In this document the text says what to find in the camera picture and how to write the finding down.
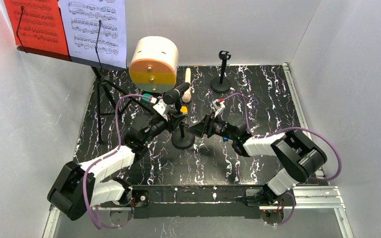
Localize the black desktop microphone stand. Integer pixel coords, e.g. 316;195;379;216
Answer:
171;102;195;150

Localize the black handheld microphone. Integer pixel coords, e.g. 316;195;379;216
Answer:
162;82;191;105

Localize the pink microphone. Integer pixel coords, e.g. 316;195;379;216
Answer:
182;67;192;104

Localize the black tripod music stand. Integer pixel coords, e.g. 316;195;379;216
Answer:
15;46;155;144

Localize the white sheet music page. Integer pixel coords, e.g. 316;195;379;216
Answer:
58;0;127;70

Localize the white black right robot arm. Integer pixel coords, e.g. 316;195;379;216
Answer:
187;114;327;206

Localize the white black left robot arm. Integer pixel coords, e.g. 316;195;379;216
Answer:
47;113;187;221

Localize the yellow and grey eraser block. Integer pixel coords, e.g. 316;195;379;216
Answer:
181;106;188;115

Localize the green and grey eraser block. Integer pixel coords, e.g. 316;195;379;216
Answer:
142;93;153;103

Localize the round three-colour drawer cabinet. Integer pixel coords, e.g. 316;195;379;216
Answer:
128;36;179;93

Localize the red sheet music page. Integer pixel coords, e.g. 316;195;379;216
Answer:
4;0;71;61

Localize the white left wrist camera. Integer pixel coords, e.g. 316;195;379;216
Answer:
150;97;171;121

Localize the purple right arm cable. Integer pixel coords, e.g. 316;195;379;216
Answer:
221;92;342;226

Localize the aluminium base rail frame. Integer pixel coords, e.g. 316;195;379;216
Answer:
42;63;355;238

